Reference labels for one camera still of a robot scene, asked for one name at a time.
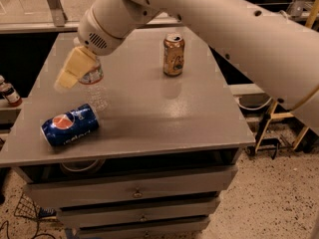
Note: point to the white bowl in drawer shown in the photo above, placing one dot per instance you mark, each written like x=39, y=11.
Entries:
x=82, y=167

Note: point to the top grey drawer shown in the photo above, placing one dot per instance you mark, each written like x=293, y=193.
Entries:
x=131, y=187

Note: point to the middle grey drawer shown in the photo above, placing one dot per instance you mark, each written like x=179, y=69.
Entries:
x=139, y=213

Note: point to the grey metal railing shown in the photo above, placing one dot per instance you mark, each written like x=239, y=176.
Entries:
x=40, y=15

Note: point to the gold soda can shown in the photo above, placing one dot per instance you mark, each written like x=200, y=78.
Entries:
x=173, y=59

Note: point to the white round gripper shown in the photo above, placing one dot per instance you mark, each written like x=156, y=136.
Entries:
x=97, y=36

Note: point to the grey drawer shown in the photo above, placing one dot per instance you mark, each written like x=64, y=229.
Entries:
x=131, y=187
x=139, y=213
x=146, y=230

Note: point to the small brown medicine bottle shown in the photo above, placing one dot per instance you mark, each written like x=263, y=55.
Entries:
x=9, y=93

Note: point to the clear plastic water bottle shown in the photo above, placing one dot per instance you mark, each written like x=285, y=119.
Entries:
x=95, y=92

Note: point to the bottom grey drawer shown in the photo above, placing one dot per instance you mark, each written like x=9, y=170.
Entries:
x=146, y=230

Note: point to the blue pepsi can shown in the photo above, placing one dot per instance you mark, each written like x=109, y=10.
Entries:
x=70, y=126

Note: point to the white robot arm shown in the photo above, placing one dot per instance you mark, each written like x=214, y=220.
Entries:
x=280, y=56

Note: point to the black wire basket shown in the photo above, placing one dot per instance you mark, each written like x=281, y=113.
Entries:
x=26, y=208

